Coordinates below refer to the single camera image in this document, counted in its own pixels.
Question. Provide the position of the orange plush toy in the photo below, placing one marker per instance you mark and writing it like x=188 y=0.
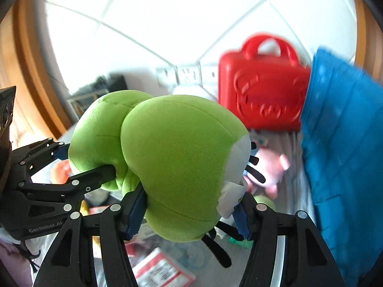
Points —
x=61 y=172

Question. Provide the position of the grey fabric desktop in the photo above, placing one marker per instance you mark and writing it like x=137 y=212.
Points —
x=291 y=191

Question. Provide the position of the white wall socket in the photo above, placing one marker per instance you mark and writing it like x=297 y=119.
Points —
x=209 y=71
x=165 y=74
x=188 y=73

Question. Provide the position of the green plush toy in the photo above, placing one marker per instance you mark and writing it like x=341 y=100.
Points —
x=167 y=161

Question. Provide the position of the small green toy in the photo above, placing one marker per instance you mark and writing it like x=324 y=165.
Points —
x=238 y=240

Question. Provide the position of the small red white box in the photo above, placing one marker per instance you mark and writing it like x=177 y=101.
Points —
x=163 y=270

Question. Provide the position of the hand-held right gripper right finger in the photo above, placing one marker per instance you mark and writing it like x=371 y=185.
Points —
x=241 y=219

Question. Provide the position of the wooden frame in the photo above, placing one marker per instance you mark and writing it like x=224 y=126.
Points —
x=33 y=65

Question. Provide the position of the red plastic carry case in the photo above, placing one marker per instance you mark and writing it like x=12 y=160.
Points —
x=263 y=89

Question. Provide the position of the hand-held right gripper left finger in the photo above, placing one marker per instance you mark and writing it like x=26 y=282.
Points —
x=136 y=212

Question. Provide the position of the pink pig plush toy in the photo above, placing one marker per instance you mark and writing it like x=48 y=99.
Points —
x=270 y=167

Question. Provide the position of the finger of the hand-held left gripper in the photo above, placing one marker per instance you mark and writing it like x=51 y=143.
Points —
x=77 y=182
x=62 y=152

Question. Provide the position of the blue fabric cushion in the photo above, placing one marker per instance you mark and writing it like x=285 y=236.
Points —
x=344 y=155

